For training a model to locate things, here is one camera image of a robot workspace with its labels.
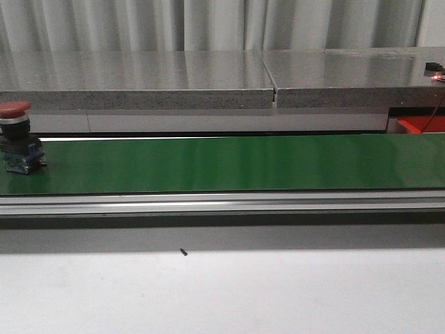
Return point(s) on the red mushroom button spare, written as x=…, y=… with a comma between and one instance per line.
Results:
x=22, y=151

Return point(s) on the grey stone counter left slab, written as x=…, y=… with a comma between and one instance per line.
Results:
x=136, y=80

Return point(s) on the red bin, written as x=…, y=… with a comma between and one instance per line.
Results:
x=421, y=124

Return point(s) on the grey stone counter slab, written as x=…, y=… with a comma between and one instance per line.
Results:
x=136, y=80
x=375, y=77

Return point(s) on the green conveyor belt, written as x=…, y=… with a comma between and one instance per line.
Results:
x=239, y=163

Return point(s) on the white pleated curtain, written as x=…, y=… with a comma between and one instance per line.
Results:
x=207, y=25

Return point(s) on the small black sensor red light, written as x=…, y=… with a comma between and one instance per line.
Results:
x=435, y=71

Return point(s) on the grey stone counter right slab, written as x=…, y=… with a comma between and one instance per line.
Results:
x=375, y=77

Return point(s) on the aluminium conveyor frame rail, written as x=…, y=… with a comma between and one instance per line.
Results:
x=250, y=202

